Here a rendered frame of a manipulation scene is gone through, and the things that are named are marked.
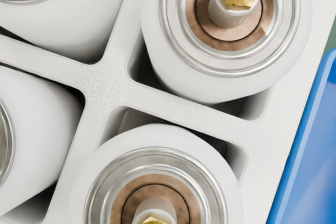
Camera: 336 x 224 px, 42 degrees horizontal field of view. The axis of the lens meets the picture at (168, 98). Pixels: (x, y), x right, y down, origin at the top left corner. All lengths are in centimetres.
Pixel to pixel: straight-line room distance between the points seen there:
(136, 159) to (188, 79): 5
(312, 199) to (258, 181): 21
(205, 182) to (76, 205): 7
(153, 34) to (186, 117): 9
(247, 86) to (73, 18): 11
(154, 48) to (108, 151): 6
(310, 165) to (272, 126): 20
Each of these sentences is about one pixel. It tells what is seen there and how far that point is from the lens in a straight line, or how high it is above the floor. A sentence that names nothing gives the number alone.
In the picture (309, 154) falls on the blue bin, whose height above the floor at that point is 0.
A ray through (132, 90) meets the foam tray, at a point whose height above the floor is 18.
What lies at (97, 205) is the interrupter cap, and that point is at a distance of 24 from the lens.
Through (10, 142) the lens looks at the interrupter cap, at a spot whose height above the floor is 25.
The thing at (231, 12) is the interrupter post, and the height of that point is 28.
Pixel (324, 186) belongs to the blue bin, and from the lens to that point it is 52.
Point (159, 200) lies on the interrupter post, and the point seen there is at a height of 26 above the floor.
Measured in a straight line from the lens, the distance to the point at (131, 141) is 24.
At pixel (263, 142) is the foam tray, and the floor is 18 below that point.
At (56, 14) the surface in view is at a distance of 25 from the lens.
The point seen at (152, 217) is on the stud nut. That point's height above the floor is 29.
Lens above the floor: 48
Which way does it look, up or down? 88 degrees down
